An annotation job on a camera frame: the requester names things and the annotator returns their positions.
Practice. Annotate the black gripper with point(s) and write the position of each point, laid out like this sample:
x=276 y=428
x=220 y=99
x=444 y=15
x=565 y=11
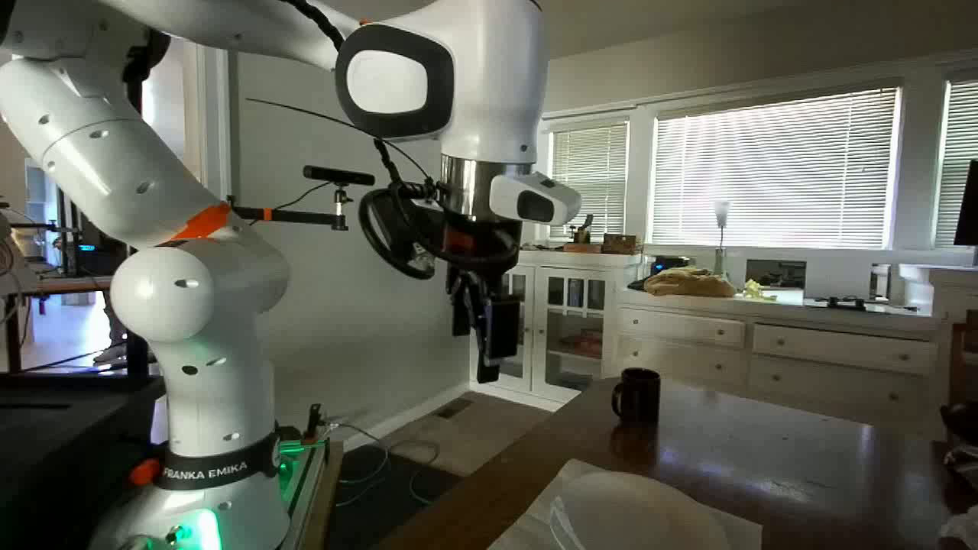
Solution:
x=478 y=253

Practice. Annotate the white round plate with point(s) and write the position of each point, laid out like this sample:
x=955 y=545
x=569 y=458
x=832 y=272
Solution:
x=625 y=512

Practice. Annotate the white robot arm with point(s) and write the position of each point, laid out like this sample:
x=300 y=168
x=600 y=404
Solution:
x=463 y=71

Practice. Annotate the white glass door cabinet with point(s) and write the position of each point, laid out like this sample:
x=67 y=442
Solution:
x=562 y=299

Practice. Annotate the black mug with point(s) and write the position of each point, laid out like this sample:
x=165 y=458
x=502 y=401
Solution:
x=638 y=396

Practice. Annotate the bread loaf on counter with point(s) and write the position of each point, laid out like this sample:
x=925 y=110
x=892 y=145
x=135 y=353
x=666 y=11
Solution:
x=686 y=282

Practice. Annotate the white paper towel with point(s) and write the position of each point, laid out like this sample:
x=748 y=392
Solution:
x=531 y=529

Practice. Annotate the white sideboard with drawers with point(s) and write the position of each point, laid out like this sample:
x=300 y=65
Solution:
x=857 y=364

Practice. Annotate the dark monitor at right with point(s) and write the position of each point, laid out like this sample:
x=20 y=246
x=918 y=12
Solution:
x=968 y=222

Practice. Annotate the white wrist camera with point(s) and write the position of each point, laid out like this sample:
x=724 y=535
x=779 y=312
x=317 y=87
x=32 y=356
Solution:
x=533 y=196

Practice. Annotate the black camera on stand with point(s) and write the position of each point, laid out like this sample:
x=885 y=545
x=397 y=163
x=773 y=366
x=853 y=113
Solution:
x=331 y=177

